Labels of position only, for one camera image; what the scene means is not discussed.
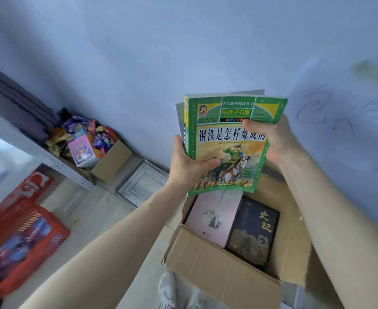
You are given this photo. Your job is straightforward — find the person's left hand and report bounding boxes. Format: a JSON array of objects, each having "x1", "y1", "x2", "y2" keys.
[{"x1": 168, "y1": 135, "x2": 222, "y2": 192}]

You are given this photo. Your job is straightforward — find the person's right hand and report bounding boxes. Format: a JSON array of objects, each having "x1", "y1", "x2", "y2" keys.
[{"x1": 242, "y1": 114, "x2": 306, "y2": 168}]

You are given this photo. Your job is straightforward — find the green illustrated book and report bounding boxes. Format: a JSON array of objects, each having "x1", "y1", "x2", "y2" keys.
[{"x1": 183, "y1": 95, "x2": 288, "y2": 197}]

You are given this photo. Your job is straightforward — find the person's left forearm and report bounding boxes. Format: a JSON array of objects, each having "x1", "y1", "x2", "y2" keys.
[{"x1": 18, "y1": 182, "x2": 189, "y2": 309}]

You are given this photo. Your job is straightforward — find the person's right forearm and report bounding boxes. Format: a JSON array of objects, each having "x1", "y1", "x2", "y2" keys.
[{"x1": 278, "y1": 150, "x2": 378, "y2": 309}]

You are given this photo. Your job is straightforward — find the pink book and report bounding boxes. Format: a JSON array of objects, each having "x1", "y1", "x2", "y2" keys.
[{"x1": 184, "y1": 190, "x2": 243, "y2": 249}]

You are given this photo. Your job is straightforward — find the clear plastic tray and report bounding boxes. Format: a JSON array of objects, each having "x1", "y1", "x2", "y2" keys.
[{"x1": 115, "y1": 159, "x2": 171, "y2": 208}]

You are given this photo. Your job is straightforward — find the dark blue book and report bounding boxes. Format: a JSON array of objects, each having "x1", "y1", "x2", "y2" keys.
[{"x1": 225, "y1": 198, "x2": 280, "y2": 267}]

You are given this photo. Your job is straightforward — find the small cardboard box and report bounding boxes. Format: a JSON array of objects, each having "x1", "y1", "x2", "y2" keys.
[{"x1": 67, "y1": 138, "x2": 133, "y2": 183}]

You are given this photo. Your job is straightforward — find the pile of snack packets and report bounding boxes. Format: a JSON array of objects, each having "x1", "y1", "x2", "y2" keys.
[{"x1": 60, "y1": 109, "x2": 118, "y2": 155}]

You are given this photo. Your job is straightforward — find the large cardboard box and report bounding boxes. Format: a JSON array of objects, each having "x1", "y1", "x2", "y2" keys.
[{"x1": 162, "y1": 167, "x2": 314, "y2": 309}]

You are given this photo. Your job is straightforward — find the pink cartoon carton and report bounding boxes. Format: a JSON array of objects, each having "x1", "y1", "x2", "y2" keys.
[{"x1": 68, "y1": 131, "x2": 101, "y2": 168}]

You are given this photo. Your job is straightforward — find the white shoe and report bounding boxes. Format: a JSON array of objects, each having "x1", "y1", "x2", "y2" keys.
[{"x1": 158, "y1": 272, "x2": 178, "y2": 309}]

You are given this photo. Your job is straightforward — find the light jeans leg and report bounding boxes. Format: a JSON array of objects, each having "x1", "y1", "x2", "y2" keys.
[{"x1": 185, "y1": 286, "x2": 213, "y2": 309}]

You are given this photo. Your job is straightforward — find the yellow plush toy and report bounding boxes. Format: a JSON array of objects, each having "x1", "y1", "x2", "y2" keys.
[{"x1": 45, "y1": 126, "x2": 74, "y2": 155}]

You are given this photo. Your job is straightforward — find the red plastic bag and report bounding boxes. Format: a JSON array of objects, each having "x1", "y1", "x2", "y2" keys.
[{"x1": 0, "y1": 170, "x2": 55, "y2": 220}]

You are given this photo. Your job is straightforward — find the grey folded cloth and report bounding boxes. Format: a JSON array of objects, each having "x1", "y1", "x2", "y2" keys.
[{"x1": 0, "y1": 58, "x2": 61, "y2": 142}]

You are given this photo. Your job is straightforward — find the blue packets in basket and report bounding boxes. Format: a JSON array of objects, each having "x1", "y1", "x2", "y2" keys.
[{"x1": 0, "y1": 217, "x2": 53, "y2": 280}]

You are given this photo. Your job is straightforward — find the red plastic basket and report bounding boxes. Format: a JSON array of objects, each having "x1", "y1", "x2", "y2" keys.
[{"x1": 0, "y1": 199, "x2": 71, "y2": 307}]

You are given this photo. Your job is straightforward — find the grey metal shelf frame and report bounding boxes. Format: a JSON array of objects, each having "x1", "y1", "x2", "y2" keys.
[{"x1": 0, "y1": 103, "x2": 97, "y2": 191}]

